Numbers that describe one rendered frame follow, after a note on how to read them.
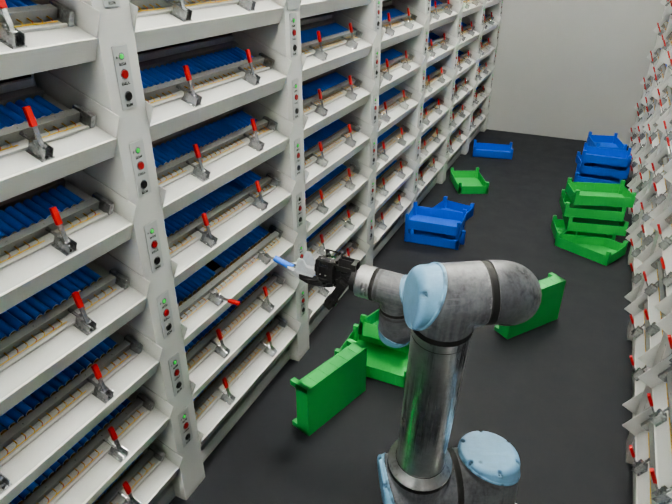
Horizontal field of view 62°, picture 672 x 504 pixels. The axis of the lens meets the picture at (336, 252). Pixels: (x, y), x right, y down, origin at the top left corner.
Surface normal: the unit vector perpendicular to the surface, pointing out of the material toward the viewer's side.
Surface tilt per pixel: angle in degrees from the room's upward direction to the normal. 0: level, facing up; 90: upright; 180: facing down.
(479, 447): 5
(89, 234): 23
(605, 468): 0
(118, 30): 90
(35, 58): 113
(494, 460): 5
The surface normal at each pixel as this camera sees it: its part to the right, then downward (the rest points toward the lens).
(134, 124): 0.91, 0.20
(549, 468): 0.00, -0.88
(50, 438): 0.35, -0.73
